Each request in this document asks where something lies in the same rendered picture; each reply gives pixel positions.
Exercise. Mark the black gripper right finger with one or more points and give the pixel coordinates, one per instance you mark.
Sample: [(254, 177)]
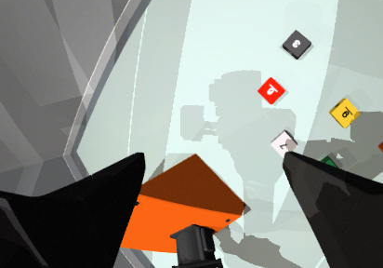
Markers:
[(345, 211)]

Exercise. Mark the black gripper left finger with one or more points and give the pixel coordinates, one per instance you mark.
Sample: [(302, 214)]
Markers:
[(81, 225)]

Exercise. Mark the yellow block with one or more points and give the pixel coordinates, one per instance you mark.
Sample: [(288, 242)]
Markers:
[(344, 112)]

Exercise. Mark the white block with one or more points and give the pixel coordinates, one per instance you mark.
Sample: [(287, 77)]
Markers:
[(284, 143)]

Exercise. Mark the green digit block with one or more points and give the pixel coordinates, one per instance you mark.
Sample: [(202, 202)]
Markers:
[(328, 161)]

